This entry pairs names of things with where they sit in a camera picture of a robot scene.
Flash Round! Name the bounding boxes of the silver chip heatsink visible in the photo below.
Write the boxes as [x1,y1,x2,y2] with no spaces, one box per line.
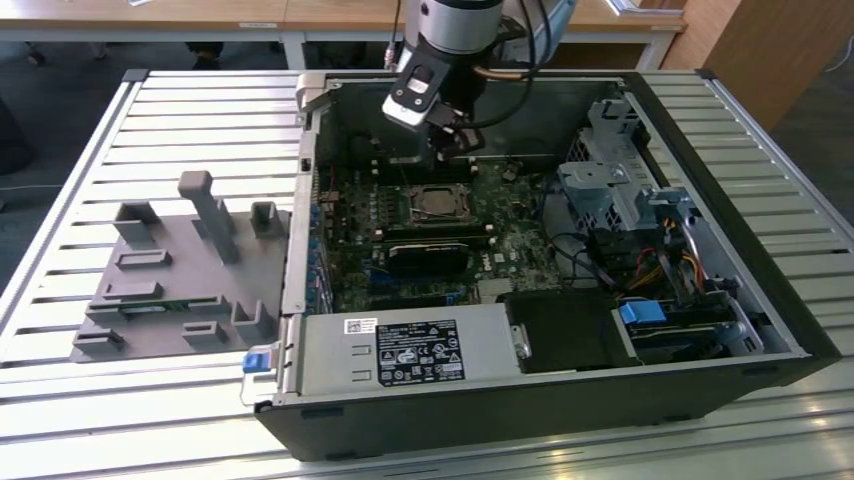
[476,278,517,304]

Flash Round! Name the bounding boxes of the wooden cabinet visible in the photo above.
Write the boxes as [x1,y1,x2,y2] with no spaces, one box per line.
[659,0,854,132]

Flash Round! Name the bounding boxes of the green motherboard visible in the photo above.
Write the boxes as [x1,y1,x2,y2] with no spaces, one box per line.
[312,159,569,314]

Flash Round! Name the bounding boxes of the silver CPU plate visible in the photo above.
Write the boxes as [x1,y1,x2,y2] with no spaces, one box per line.
[416,186,470,215]

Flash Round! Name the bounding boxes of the black RAM stick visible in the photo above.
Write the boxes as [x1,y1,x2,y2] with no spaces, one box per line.
[380,225,493,247]

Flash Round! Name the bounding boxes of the white paper tray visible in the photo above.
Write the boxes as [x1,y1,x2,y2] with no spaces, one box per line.
[603,0,669,17]

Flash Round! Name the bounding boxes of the dark shoes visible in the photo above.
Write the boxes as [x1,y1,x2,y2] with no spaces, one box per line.
[184,41,227,71]

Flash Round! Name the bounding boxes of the silver power supply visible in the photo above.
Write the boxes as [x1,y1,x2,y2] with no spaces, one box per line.
[292,302,523,401]

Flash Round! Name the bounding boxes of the blue case latch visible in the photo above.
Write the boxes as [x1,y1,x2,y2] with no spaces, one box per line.
[243,349,278,376]

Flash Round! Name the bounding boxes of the green RAM stick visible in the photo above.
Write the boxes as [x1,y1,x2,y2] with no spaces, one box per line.
[119,298,223,314]

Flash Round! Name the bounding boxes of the black graphics card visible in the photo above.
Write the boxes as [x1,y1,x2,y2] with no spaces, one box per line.
[384,241,474,277]

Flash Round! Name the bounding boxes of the metal socket cover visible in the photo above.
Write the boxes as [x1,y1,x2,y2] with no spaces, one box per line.
[406,182,476,224]

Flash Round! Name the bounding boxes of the blue disk carrier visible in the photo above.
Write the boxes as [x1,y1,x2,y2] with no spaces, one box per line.
[618,298,667,329]

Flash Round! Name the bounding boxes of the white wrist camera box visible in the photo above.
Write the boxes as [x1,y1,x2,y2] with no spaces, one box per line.
[380,51,462,132]

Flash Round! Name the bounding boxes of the black PC case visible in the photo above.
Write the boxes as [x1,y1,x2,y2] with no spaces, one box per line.
[251,69,843,462]

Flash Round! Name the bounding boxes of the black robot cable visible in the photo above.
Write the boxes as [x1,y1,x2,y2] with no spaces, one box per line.
[459,0,555,129]

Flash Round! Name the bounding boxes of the CPU socket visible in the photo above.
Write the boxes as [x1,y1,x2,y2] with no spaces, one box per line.
[404,181,478,225]

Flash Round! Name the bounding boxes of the silver drive cage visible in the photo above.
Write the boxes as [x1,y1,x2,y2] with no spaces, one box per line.
[557,97,702,236]

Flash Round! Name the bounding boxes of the black wire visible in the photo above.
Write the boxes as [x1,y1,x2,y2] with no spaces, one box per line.
[546,232,623,292]

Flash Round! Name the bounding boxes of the yellow orange wire bundle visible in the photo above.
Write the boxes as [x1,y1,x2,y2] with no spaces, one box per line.
[626,249,710,292]

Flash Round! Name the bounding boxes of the grey parts rack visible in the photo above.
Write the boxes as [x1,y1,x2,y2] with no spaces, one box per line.
[70,170,295,362]

